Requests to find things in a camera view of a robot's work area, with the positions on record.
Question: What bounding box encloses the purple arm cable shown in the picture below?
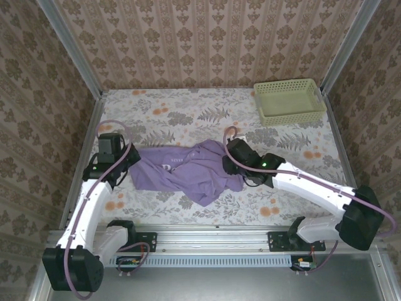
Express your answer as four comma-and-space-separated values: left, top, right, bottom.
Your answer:
222, 125, 396, 277
64, 120, 151, 300

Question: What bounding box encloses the small black controller board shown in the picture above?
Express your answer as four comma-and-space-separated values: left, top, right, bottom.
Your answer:
289, 255, 316, 272
116, 255, 142, 272

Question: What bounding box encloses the aluminium table side rail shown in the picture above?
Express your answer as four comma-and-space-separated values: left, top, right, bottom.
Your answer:
321, 92, 371, 229
58, 93, 109, 231

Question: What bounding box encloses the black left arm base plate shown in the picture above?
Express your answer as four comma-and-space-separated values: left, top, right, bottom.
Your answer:
125, 231, 157, 253

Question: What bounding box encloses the aluminium mounting rail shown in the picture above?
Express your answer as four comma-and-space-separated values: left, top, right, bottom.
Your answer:
46, 224, 386, 253

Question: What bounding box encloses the pale green plastic basket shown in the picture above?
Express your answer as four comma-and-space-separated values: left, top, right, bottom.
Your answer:
253, 78, 328, 128

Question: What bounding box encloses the purple t-shirt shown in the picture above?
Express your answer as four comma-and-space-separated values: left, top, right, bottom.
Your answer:
130, 139, 244, 208

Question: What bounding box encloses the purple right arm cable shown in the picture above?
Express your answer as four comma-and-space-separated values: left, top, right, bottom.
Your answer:
222, 125, 396, 277

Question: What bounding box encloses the floral tablecloth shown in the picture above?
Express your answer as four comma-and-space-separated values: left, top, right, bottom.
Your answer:
71, 88, 358, 226

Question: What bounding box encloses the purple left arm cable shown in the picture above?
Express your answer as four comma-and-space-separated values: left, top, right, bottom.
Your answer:
64, 120, 151, 300

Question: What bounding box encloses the aluminium frame post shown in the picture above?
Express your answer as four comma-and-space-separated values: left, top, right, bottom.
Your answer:
36, 0, 105, 98
320, 0, 382, 95

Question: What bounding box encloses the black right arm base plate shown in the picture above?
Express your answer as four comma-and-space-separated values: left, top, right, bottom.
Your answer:
268, 231, 326, 253

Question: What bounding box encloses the grey metal panel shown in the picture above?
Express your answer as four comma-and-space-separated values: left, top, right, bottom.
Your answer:
46, 253, 382, 301

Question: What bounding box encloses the slotted grey cable duct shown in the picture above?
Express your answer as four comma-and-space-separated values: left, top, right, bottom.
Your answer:
108, 254, 294, 268

